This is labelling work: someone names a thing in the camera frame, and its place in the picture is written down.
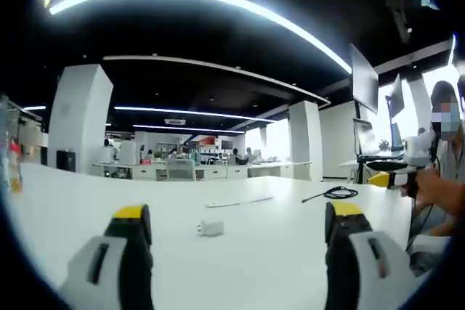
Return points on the large dark monitor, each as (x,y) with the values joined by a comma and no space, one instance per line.
(364,77)

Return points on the straight ceiling light strip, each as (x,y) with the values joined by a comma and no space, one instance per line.
(192,113)

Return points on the white charger adapter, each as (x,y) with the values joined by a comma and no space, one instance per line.
(212,228)

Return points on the white desk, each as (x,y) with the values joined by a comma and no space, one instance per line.
(254,259)

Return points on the orange bottle red cap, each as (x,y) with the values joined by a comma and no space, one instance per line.
(15,172)

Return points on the person's right hand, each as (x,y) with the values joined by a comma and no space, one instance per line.
(432,188)

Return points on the person's grey shirt torso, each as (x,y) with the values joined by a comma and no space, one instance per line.
(452,159)

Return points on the black cabinet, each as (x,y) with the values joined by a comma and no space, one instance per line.
(66,160)

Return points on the row of white office desks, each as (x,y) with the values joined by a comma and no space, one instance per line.
(232,170)

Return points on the ceiling air vent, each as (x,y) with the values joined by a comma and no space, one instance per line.
(174,121)

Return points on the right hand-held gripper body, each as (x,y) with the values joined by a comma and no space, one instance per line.
(417,150)

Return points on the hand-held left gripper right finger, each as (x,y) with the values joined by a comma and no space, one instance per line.
(378,255)

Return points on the open laptop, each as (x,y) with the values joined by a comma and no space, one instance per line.
(364,137)

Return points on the white square pillar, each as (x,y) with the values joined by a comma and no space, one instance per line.
(80,114)
(304,139)

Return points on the white flat keyboard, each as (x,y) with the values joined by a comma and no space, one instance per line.
(238,201)

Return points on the person's head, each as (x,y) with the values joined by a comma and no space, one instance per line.
(444,90)

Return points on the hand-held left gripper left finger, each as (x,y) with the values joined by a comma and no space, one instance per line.
(89,252)

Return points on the small green plant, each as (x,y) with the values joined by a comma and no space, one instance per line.
(384,144)

